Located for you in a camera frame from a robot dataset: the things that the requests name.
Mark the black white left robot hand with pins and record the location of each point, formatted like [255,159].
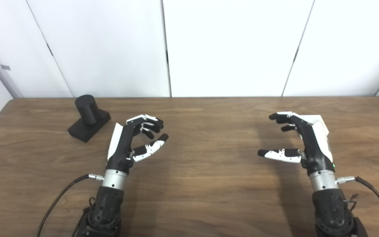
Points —
[120,148]

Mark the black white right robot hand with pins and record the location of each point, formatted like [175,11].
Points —
[313,144]

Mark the black peg with square base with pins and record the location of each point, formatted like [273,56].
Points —
[87,110]

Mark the small grey wall tag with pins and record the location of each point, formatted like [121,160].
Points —
[5,67]

